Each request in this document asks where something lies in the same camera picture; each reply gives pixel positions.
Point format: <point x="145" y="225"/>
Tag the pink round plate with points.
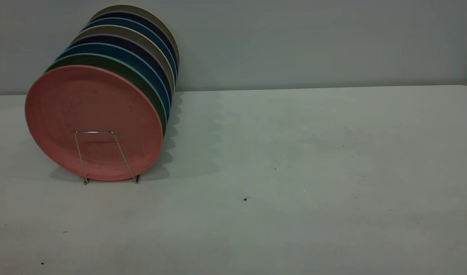
<point x="92" y="122"/>

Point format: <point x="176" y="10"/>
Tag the beige round plate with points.
<point x="153" y="15"/>
<point x="141" y="37"/>

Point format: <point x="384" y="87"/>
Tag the dark purple round plate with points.
<point x="157" y="26"/>
<point x="149" y="57"/>

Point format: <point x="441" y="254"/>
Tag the green round plate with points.
<point x="138" y="78"/>

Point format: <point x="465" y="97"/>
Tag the blue round plate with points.
<point x="149" y="31"/>
<point x="141" y="62"/>

